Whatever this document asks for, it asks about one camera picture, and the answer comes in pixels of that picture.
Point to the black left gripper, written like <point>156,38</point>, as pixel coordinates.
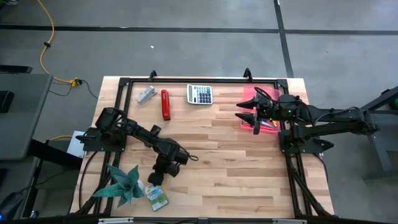
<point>171,155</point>

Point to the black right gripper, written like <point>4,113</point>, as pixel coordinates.
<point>280,109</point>

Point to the pink translucent plastic case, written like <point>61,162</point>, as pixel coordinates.
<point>247,91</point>

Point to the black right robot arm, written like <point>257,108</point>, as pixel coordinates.
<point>335,116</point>

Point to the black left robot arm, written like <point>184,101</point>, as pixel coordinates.
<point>136,130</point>

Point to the green card pack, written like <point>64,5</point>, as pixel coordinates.
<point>156,196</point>

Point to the black stapler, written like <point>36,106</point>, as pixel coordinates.
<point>155,130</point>

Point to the red stapler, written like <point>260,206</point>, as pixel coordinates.
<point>165,105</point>

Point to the grey desk calculator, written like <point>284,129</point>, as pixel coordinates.
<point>200,94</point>

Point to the artificial green plant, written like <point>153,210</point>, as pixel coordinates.
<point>124,186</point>

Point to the grey white stapler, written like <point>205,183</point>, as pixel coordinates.
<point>147,94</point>

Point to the white power box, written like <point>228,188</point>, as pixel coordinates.
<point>74,146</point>

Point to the grey side table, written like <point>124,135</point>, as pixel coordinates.
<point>25,118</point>

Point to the black computer mouse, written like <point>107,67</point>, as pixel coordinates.
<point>11,205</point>

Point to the black box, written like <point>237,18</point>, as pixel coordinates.
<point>6,101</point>

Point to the black aluminium table frame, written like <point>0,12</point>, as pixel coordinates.
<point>202,80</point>

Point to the grey neighbouring table frame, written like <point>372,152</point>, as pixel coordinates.
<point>377,149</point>

